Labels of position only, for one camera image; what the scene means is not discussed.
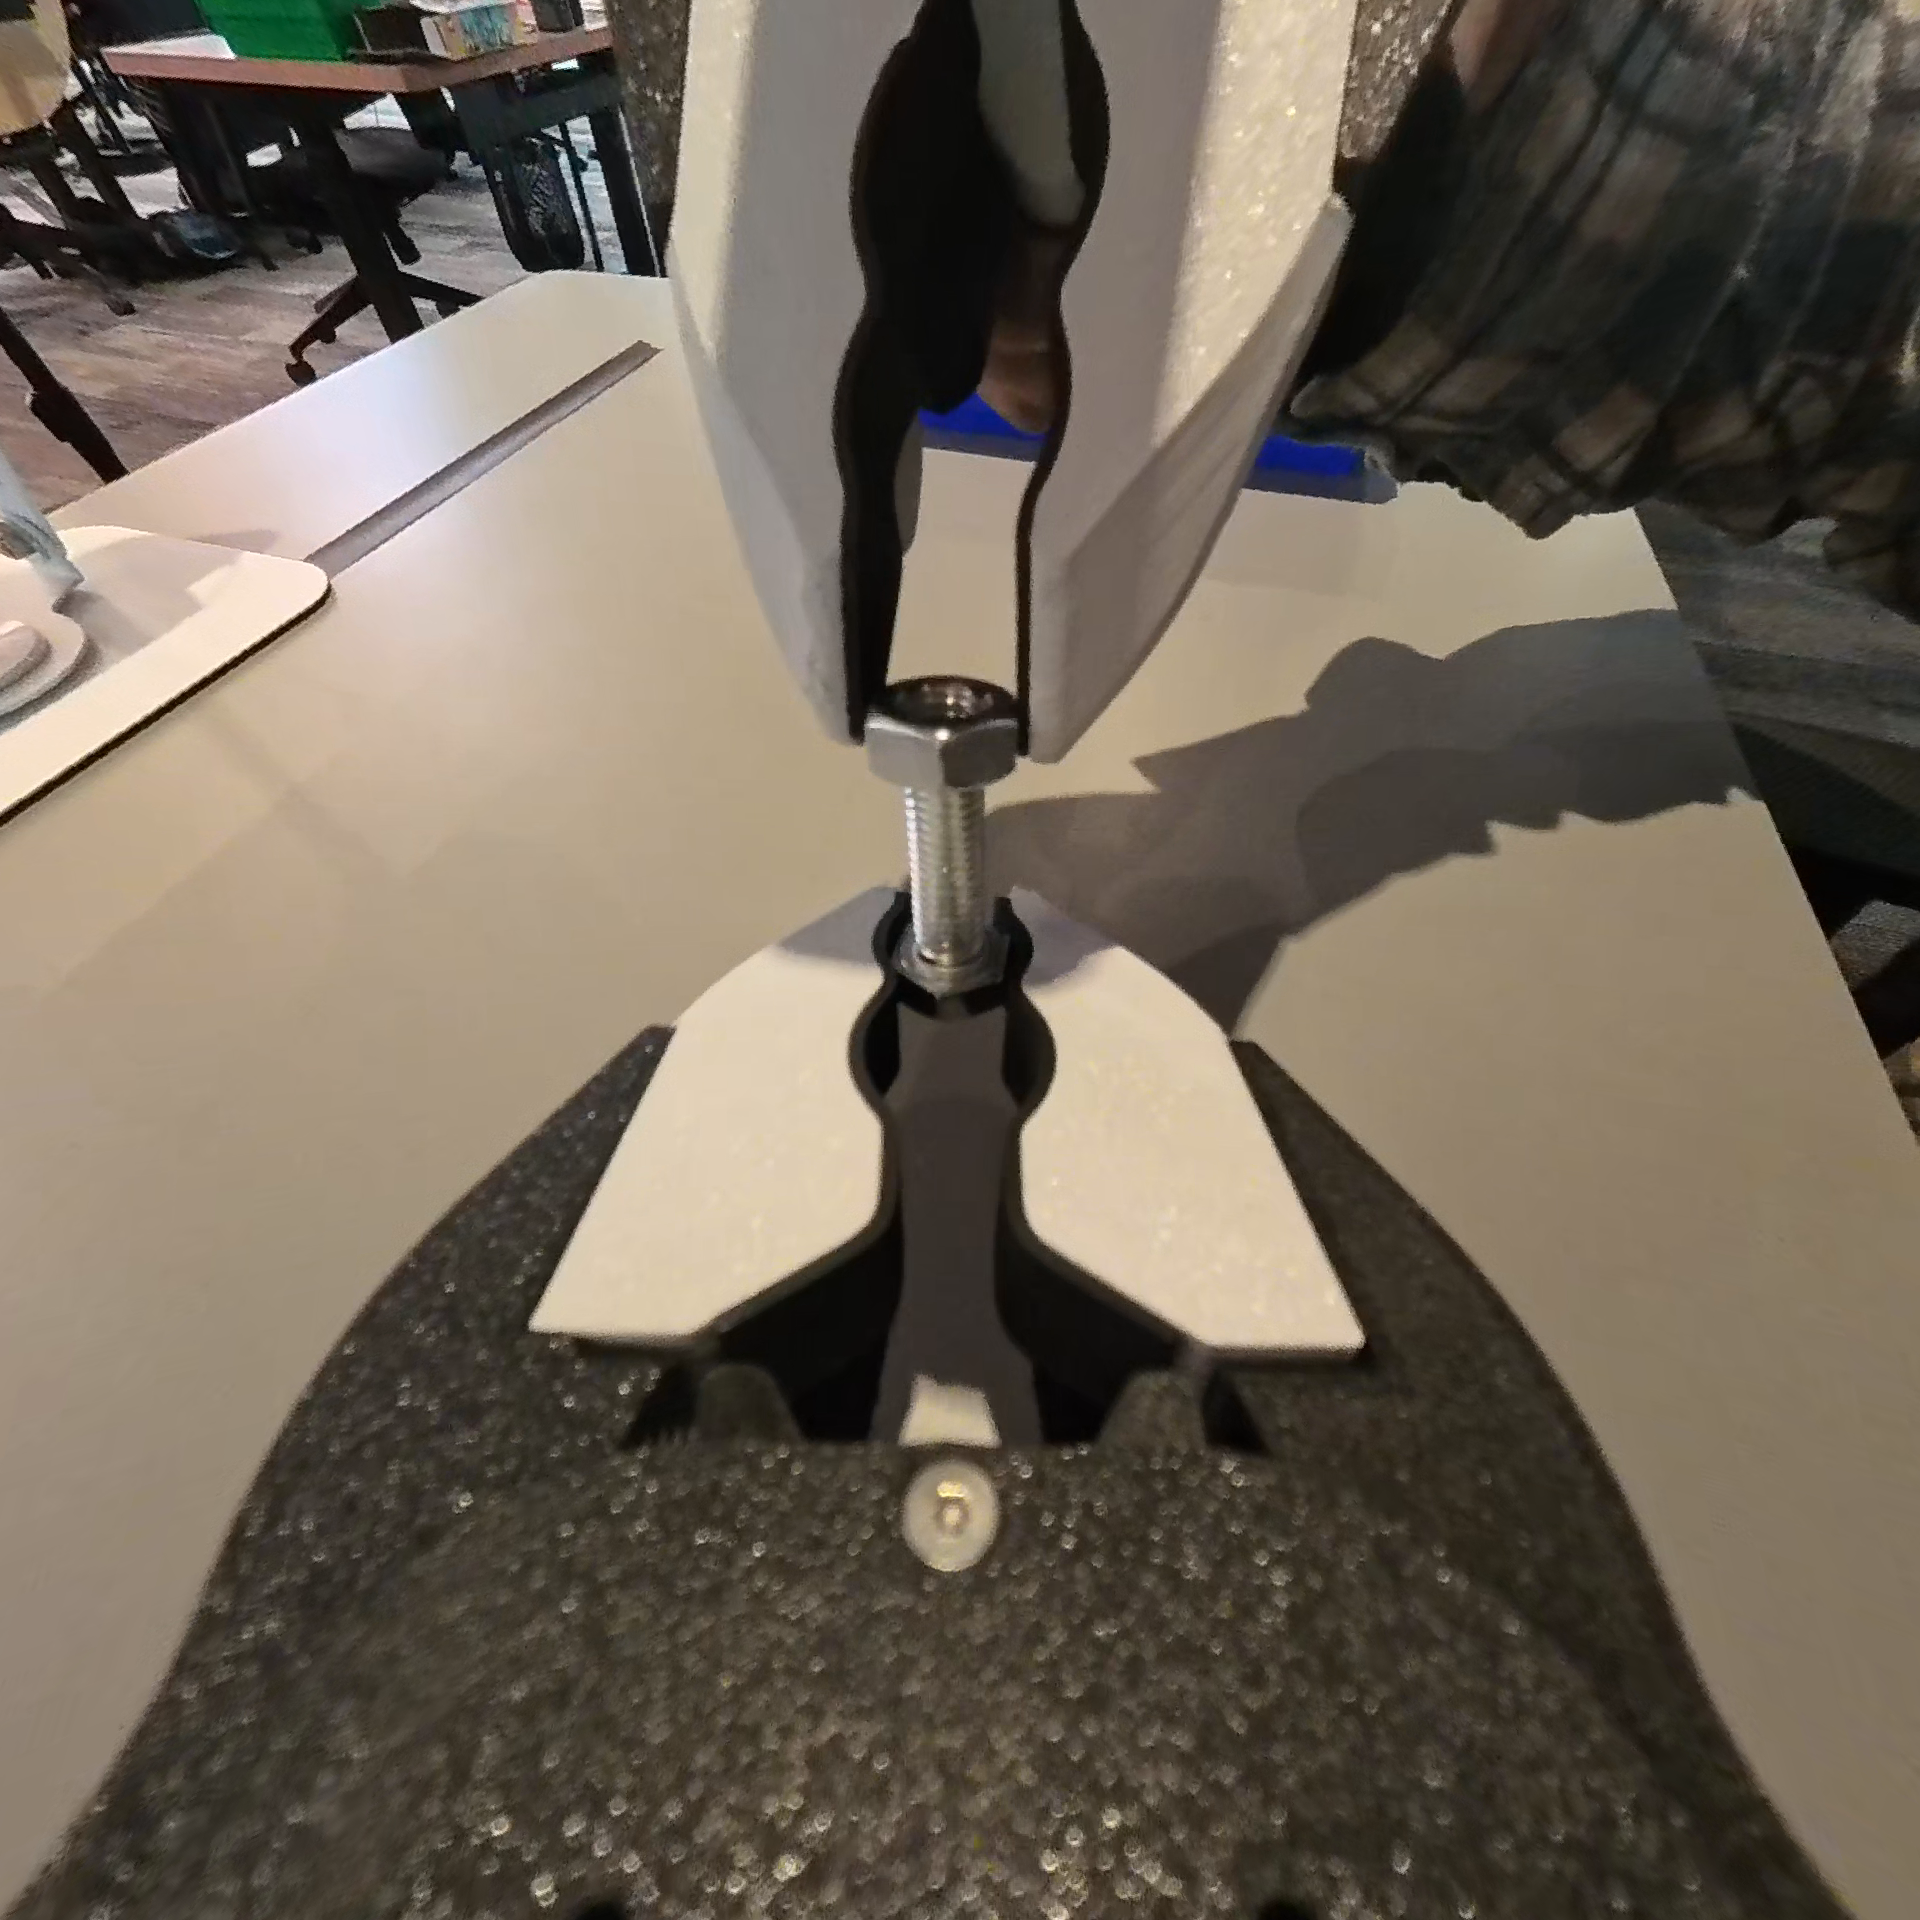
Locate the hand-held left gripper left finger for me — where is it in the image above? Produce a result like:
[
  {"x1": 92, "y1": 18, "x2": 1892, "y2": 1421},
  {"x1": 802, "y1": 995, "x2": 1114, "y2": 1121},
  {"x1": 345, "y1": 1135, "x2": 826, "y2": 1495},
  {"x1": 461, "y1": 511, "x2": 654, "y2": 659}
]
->
[{"x1": 527, "y1": 885, "x2": 912, "y2": 1345}]

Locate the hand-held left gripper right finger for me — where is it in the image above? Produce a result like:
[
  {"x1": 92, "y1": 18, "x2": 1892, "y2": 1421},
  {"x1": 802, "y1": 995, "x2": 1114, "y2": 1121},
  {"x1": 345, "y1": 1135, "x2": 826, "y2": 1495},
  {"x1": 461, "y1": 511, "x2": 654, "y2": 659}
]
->
[{"x1": 1001, "y1": 886, "x2": 1369, "y2": 1359}]

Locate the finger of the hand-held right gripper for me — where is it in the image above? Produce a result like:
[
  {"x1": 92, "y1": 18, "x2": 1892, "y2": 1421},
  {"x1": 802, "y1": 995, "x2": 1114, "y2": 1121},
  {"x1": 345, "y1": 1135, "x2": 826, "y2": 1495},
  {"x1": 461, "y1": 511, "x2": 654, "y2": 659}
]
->
[
  {"x1": 1018, "y1": 0, "x2": 1356, "y2": 764},
  {"x1": 663, "y1": 0, "x2": 924, "y2": 749}
]

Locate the blue plastic bin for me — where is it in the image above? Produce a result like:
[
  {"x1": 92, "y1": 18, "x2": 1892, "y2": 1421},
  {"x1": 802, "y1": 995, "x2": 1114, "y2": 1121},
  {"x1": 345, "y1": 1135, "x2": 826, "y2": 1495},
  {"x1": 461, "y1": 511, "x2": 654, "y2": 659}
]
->
[{"x1": 918, "y1": 386, "x2": 1401, "y2": 507}]

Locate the large silver hex nut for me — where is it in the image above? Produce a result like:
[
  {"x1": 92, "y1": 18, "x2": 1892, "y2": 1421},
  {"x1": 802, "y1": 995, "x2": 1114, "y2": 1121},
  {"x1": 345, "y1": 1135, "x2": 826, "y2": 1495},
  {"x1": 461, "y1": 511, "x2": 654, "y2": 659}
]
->
[{"x1": 885, "y1": 931, "x2": 1028, "y2": 1015}]

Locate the large silver hex bolt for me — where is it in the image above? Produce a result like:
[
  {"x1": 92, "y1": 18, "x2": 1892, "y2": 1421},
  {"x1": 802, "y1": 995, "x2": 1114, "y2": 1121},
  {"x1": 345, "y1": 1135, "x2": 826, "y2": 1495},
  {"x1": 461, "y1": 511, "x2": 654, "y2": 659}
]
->
[{"x1": 862, "y1": 679, "x2": 1038, "y2": 970}]

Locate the person's right hand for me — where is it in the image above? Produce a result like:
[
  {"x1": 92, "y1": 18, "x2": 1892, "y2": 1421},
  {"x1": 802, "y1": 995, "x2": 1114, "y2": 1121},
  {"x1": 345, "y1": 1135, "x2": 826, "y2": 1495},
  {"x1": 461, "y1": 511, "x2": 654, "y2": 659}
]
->
[{"x1": 983, "y1": 223, "x2": 1073, "y2": 437}]

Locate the black mesh bin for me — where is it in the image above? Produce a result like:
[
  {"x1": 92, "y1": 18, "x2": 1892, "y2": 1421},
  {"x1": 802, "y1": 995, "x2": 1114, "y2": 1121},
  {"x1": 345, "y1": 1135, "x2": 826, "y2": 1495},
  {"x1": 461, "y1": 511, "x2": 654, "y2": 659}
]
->
[{"x1": 496, "y1": 135, "x2": 590, "y2": 274}]

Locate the black office chair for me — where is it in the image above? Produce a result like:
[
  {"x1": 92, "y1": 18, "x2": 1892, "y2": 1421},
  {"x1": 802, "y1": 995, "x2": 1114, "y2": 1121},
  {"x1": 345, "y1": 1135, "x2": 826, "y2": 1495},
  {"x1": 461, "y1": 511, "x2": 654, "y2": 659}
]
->
[{"x1": 286, "y1": 129, "x2": 482, "y2": 385}]

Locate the brown office desk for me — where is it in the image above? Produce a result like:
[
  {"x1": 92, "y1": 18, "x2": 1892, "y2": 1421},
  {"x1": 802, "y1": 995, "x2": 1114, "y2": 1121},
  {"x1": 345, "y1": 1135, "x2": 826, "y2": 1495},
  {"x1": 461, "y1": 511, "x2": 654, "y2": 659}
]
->
[{"x1": 96, "y1": 15, "x2": 663, "y2": 279}]

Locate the green plastic bin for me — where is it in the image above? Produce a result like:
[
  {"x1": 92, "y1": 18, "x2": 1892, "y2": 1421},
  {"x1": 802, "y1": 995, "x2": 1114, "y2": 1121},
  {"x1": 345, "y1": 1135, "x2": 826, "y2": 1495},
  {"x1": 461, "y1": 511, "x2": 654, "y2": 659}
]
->
[{"x1": 193, "y1": 0, "x2": 367, "y2": 60}]

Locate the white metal stand base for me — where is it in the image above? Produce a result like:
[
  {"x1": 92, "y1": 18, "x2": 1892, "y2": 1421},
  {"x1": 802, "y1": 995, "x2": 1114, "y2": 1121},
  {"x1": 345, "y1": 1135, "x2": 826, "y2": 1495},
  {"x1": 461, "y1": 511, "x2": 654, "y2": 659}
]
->
[{"x1": 0, "y1": 434, "x2": 332, "y2": 825}]

